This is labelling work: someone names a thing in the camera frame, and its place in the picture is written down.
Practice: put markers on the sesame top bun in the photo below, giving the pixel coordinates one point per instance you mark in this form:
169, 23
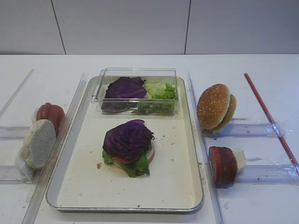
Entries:
213, 105

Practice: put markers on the sesame bun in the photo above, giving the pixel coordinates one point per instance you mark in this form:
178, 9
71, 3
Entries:
213, 105
230, 112

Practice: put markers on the green lettuce in container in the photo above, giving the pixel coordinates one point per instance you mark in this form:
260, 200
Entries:
161, 100

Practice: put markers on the tomato slice on burger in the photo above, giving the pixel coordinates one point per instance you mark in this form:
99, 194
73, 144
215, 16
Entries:
124, 160

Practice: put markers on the green lettuce leaf on burger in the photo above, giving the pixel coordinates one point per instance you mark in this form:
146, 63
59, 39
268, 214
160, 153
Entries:
138, 168

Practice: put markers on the stack of meat patties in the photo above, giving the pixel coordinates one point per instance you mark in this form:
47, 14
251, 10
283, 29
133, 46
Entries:
224, 165

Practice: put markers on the stack of tomato slices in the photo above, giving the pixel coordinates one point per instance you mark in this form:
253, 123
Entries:
53, 113

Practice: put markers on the clear plastic container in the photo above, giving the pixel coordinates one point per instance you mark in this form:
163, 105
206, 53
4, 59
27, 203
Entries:
149, 75

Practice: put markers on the purple cabbage in container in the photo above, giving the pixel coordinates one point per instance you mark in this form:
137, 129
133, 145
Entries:
125, 88

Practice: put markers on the metal baking tray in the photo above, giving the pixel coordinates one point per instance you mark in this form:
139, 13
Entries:
172, 186

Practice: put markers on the clear track right upper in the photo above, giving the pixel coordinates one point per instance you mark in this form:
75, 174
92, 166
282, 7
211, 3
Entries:
247, 131

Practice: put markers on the clear track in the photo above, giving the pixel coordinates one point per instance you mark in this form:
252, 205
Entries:
269, 174
10, 175
247, 131
13, 132

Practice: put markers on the pale bun halves left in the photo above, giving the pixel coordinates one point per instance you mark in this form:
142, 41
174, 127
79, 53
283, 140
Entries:
38, 143

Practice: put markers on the white pusher block left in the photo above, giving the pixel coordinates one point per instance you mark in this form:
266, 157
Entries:
25, 171

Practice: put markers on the clear track right lower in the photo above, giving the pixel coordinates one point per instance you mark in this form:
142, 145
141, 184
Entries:
269, 174

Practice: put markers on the clear track left upper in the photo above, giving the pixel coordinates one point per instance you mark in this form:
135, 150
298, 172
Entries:
13, 132

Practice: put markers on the clear track left lower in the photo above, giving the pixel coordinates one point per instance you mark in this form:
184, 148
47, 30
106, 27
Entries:
10, 175

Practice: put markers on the red plastic rail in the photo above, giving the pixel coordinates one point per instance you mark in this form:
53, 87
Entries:
271, 121

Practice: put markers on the clear rail right of tray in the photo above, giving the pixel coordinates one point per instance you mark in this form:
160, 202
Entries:
205, 156

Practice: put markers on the clear rail of tray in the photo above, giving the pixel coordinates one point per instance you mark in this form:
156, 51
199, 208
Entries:
48, 168
205, 156

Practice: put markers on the clear far left rail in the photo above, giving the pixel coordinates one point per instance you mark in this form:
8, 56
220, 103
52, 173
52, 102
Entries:
15, 93

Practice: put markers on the clear rail left of tray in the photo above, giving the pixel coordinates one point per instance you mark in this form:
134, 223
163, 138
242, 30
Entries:
48, 168

